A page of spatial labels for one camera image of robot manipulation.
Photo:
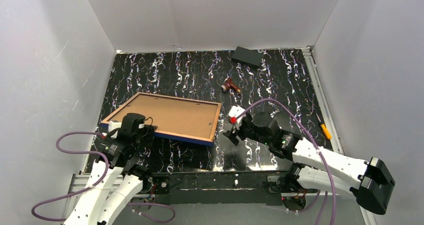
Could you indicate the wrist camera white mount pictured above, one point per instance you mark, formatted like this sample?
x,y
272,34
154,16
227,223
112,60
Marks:
x,y
233,114
125,129

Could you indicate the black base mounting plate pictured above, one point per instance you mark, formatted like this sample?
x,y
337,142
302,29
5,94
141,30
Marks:
x,y
227,187

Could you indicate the aluminium rail right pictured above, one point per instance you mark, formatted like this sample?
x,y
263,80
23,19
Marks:
x,y
321,98

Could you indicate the red brown small tool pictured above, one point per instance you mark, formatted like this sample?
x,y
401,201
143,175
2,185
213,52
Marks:
x,y
228,85

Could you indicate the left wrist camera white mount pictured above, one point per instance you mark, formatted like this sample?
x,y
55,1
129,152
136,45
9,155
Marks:
x,y
125,129

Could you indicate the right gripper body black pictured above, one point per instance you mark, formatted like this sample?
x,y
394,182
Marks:
x,y
240,130

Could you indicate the black rectangular box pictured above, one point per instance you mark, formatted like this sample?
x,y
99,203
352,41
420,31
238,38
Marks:
x,y
244,56

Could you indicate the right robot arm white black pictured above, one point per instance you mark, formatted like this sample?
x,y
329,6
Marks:
x,y
369,182

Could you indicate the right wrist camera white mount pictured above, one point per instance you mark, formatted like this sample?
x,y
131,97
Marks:
x,y
233,114

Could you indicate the blue photo frame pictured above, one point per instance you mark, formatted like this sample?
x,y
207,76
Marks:
x,y
176,118

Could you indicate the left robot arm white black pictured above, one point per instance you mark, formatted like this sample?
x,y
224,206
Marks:
x,y
114,179

